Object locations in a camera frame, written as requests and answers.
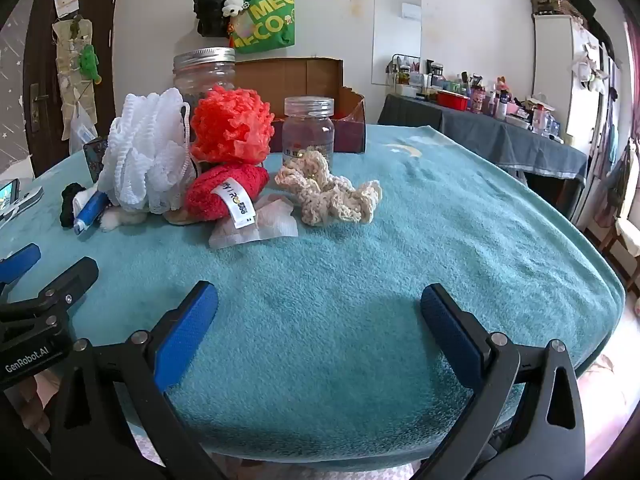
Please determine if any white fluffy bunny plush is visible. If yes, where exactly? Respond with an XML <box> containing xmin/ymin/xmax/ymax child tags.
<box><xmin>99</xmin><ymin>207</ymin><xmax>148</xmax><ymax>232</ymax></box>

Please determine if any white cabinet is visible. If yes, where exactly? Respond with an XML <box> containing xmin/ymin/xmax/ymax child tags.
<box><xmin>532</xmin><ymin>12</ymin><xmax>621</xmax><ymax>141</ymax></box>

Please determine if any black box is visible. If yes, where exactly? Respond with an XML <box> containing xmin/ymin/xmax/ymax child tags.
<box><xmin>84</xmin><ymin>138</ymin><xmax>109</xmax><ymax>183</ymax></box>

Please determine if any red knitted pad with label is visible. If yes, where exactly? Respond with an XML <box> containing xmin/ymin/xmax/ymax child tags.
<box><xmin>185</xmin><ymin>165</ymin><xmax>271</xmax><ymax>228</ymax></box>

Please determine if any beige crochet scrunchie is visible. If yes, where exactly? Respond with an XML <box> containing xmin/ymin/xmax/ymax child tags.
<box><xmin>274</xmin><ymin>149</ymin><xmax>383</xmax><ymax>227</ymax></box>

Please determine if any dark suitcase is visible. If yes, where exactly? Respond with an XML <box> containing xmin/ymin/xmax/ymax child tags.
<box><xmin>530</xmin><ymin>0</ymin><xmax>581</xmax><ymax>17</ymax></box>

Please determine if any dressing table with grey cloth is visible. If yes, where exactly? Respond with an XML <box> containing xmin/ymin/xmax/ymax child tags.
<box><xmin>377</xmin><ymin>92</ymin><xmax>588</xmax><ymax>221</ymax></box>

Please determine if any orange mesh bath pouf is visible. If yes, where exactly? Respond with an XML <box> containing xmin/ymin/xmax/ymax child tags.
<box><xmin>191</xmin><ymin>85</ymin><xmax>276</xmax><ymax>166</ymax></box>

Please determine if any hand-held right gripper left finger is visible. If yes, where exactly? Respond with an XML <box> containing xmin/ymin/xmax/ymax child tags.
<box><xmin>50</xmin><ymin>281</ymin><xmax>226</xmax><ymax>480</ymax></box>

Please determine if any beige hanging door organizer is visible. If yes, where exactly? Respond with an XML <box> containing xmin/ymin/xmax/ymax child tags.
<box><xmin>52</xmin><ymin>17</ymin><xmax>101</xmax><ymax>126</ymax></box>

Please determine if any white mesh bath pouf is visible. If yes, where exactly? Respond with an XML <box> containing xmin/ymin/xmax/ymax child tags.
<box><xmin>97</xmin><ymin>87</ymin><xmax>198</xmax><ymax>214</ymax></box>

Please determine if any wooden chair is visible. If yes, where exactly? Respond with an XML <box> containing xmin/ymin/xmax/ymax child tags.
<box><xmin>600</xmin><ymin>212</ymin><xmax>640</xmax><ymax>286</ymax></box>

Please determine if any small clear plastic jar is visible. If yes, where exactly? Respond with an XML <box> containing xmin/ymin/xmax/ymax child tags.
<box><xmin>282</xmin><ymin>97</ymin><xmax>335</xmax><ymax>161</ymax></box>

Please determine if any large glass jar metal lid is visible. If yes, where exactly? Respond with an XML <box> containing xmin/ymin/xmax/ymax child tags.
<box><xmin>173</xmin><ymin>47</ymin><xmax>237</xmax><ymax>106</ymax></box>

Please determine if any green frog toy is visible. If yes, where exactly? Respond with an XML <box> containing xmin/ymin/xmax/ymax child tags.
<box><xmin>80</xmin><ymin>45</ymin><xmax>103</xmax><ymax>81</ymax></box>

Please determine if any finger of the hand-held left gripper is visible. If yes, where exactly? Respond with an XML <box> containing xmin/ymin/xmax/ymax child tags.
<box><xmin>0</xmin><ymin>257</ymin><xmax>99</xmax><ymax>333</ymax></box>
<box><xmin>0</xmin><ymin>242</ymin><xmax>42</xmax><ymax>286</ymax></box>

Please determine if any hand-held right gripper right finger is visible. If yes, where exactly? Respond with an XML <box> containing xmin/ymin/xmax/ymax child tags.
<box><xmin>415</xmin><ymin>283</ymin><xmax>586</xmax><ymax>480</ymax></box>

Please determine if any clear plastic bag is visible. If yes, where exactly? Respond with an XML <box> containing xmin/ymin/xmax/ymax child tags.
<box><xmin>70</xmin><ymin>102</ymin><xmax>98</xmax><ymax>153</ymax></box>

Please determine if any cardboard box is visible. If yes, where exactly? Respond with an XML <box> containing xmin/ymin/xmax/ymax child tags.
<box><xmin>234</xmin><ymin>57</ymin><xmax>367</xmax><ymax>154</ymax></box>

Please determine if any teal blanket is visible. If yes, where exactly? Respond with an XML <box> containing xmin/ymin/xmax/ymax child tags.
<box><xmin>0</xmin><ymin>122</ymin><xmax>626</xmax><ymax>476</ymax></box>

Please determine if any red box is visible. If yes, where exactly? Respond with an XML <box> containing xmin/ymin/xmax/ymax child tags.
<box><xmin>436</xmin><ymin>89</ymin><xmax>471</xmax><ymax>112</ymax></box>

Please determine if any green tote bag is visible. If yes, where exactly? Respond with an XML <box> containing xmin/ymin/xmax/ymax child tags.
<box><xmin>230</xmin><ymin>0</ymin><xmax>297</xmax><ymax>55</ymax></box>

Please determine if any white gauze sachet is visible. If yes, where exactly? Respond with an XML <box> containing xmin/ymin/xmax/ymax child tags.
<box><xmin>208</xmin><ymin>195</ymin><xmax>299</xmax><ymax>250</ymax></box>

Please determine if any black pompom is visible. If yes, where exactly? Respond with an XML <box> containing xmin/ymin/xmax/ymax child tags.
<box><xmin>60</xmin><ymin>182</ymin><xmax>88</xmax><ymax>228</ymax></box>

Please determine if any black bag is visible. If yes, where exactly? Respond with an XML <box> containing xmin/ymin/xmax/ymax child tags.
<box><xmin>194</xmin><ymin>0</ymin><xmax>240</xmax><ymax>38</ymax></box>

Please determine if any blue tube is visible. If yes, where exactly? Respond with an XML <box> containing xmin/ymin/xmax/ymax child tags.
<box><xmin>73</xmin><ymin>191</ymin><xmax>110</xmax><ymax>237</ymax></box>

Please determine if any row of cosmetic bottles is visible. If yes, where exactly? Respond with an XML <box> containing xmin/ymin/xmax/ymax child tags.
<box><xmin>387</xmin><ymin>55</ymin><xmax>566</xmax><ymax>138</ymax></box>

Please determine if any dark brown door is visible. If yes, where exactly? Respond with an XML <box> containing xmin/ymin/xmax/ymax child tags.
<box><xmin>22</xmin><ymin>0</ymin><xmax>123</xmax><ymax>178</ymax></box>

